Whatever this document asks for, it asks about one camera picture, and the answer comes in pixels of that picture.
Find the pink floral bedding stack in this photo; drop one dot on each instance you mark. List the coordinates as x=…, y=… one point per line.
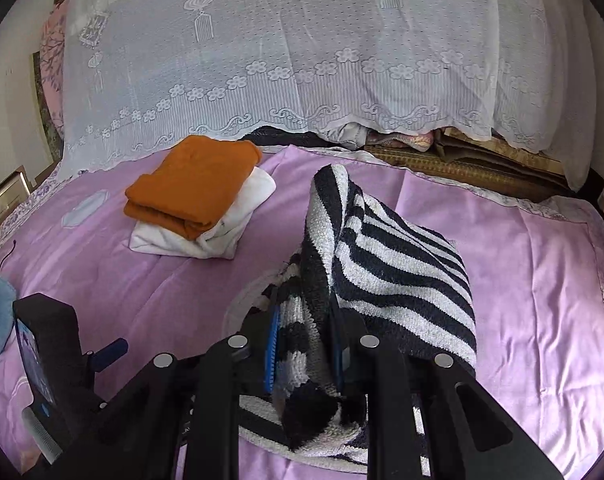
x=51, y=62

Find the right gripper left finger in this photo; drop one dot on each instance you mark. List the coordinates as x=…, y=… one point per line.
x=180, y=418

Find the orange folded garment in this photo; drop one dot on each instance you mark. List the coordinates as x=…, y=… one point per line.
x=194, y=185

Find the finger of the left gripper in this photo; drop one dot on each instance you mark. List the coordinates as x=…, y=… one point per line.
x=97, y=362

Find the white folded garment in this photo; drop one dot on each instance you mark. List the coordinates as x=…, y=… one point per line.
x=221, y=241

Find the black white striped sweater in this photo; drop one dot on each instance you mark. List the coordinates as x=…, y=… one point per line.
x=409, y=285

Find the brown woven bamboo mat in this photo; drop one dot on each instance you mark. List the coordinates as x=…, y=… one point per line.
x=492, y=164

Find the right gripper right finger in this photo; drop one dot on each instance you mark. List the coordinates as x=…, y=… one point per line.
x=427, y=418

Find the white lace cover cloth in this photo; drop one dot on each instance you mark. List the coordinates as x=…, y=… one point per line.
x=140, y=75

